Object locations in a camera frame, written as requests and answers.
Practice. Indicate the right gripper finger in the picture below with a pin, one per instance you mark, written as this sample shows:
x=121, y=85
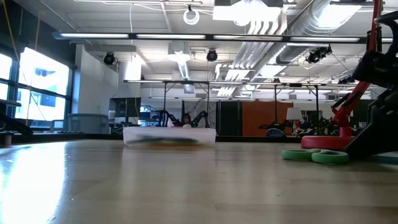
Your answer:
x=379, y=130

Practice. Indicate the black round fixture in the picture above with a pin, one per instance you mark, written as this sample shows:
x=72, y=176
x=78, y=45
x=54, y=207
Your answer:
x=212, y=55
x=317, y=55
x=109, y=58

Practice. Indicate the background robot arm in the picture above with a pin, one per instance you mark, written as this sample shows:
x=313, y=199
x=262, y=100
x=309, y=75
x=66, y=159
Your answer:
x=166, y=116
x=202, y=115

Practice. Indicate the person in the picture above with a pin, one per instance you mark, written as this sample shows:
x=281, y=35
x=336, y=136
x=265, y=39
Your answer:
x=186, y=119

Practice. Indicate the clear box with orange lid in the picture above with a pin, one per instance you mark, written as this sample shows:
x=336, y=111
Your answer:
x=169, y=133

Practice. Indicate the white lampshade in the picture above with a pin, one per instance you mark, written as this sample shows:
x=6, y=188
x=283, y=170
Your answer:
x=294, y=114

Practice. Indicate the silver ventilation duct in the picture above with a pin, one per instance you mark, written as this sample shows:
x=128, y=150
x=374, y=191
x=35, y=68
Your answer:
x=304, y=25

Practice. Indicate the red desk lamp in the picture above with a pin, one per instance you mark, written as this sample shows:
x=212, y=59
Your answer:
x=326, y=142

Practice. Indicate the large window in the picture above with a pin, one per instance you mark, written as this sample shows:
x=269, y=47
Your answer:
x=43, y=81

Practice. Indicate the background rig frame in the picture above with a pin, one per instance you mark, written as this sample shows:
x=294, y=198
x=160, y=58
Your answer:
x=217, y=82

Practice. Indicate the black monitor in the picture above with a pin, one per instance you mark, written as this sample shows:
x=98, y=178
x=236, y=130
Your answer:
x=124, y=107

